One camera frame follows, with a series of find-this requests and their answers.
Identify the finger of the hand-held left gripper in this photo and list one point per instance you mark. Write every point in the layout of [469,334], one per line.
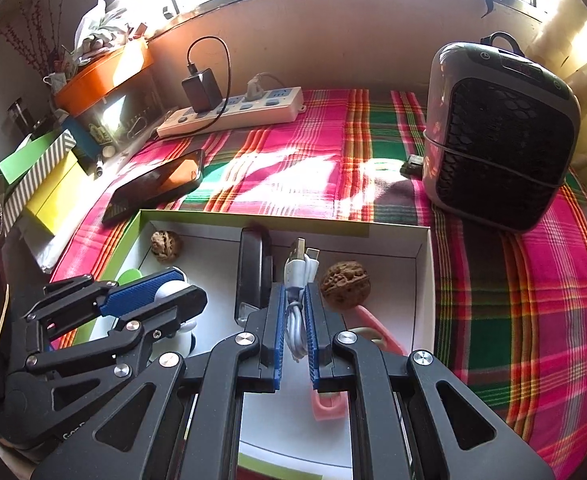
[143,290]
[188,302]

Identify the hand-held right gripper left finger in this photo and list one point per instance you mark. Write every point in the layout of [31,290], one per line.
[276,335]

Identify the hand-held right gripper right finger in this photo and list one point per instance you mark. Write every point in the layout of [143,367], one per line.
[312,340]

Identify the green and white spool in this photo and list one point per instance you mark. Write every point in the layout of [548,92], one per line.
[131,277]

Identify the green and white cardboard box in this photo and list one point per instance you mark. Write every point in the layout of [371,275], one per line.
[218,280]

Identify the white panda toy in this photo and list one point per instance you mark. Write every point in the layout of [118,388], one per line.
[189,345]

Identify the small brown walnut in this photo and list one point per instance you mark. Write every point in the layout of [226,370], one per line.
[166,246]

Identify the pink clip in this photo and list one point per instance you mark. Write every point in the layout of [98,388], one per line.
[373,320]

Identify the large brown walnut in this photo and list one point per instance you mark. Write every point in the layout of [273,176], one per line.
[346,285]

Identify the black flashlight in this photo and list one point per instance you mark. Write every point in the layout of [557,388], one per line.
[253,270]

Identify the black smartphone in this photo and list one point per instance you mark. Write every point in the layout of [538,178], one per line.
[153,185]

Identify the striped cardboard box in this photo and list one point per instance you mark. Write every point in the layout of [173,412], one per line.
[38,180]

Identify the teal small box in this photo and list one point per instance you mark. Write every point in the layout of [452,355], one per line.
[86,142]

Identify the clear plastic box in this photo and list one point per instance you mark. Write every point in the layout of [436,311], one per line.
[118,115]

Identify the small black block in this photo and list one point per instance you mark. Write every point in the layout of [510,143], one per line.
[412,166]

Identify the white power strip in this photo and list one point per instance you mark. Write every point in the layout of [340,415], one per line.
[253,110]

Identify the black charger adapter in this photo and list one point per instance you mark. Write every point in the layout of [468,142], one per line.
[201,90]

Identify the orange tray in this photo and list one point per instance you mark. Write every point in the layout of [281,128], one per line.
[98,80]

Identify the glass jar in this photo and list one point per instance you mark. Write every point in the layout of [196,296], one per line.
[18,115]

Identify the white plug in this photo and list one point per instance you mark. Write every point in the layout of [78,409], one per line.
[254,87]

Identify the paper clutter pile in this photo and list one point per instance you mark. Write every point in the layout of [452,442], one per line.
[93,30]

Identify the grey space heater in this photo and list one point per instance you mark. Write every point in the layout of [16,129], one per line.
[498,150]

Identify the red flower branches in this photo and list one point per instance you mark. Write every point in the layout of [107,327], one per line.
[38,25]

